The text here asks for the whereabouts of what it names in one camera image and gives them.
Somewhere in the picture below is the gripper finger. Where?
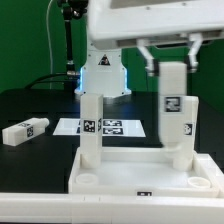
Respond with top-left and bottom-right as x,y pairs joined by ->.
137,39 -> 156,76
187,33 -> 203,72

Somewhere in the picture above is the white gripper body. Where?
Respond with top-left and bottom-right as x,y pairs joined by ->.
87,0 -> 224,50

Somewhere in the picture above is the white desk top tray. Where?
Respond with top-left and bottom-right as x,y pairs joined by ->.
68,147 -> 224,198

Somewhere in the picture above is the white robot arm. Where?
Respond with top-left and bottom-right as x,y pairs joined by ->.
80,0 -> 224,98

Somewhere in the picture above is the paper sheet with markers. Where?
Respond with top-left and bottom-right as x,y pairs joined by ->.
53,118 -> 145,137

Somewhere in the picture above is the white front fence bar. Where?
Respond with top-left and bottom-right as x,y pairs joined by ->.
0,193 -> 224,224

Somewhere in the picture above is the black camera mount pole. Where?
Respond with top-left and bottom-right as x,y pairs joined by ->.
57,0 -> 89,79

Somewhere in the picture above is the white cable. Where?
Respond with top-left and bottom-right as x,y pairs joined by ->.
45,0 -> 55,90

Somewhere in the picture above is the black cable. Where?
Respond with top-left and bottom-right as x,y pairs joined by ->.
23,73 -> 81,90

